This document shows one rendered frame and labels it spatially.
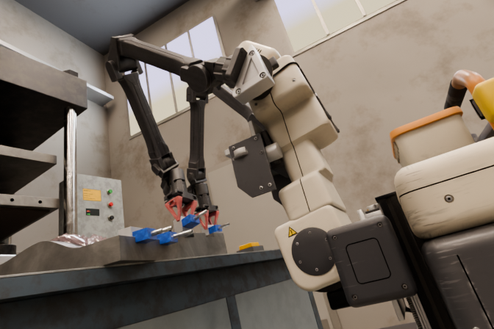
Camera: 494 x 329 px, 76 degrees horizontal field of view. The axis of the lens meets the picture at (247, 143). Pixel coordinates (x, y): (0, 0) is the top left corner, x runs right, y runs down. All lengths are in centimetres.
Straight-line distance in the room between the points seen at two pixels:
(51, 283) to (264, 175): 49
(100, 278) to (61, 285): 8
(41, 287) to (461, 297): 69
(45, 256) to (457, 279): 83
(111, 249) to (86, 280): 7
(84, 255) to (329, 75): 348
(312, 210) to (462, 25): 350
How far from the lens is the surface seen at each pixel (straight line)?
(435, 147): 78
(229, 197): 387
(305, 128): 85
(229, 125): 417
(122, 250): 78
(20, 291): 71
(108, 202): 205
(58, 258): 88
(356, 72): 389
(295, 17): 451
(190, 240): 109
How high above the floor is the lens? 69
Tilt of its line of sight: 24 degrees up
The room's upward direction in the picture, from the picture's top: 15 degrees counter-clockwise
